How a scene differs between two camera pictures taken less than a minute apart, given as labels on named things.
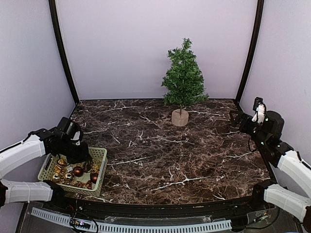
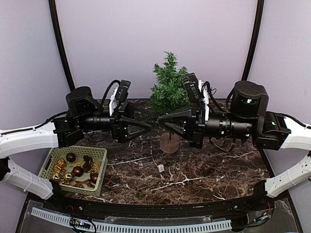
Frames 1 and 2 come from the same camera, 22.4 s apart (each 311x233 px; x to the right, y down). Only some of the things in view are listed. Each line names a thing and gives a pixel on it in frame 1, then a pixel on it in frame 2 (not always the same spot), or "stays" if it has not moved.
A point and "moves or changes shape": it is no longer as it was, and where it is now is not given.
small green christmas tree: x=183 y=82 moves or changes shape
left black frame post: x=63 y=49 stays
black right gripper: x=247 y=118 → x=197 y=132
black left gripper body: x=73 y=155 → x=88 y=124
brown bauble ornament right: x=94 y=176 stays
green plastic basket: x=86 y=178 stays
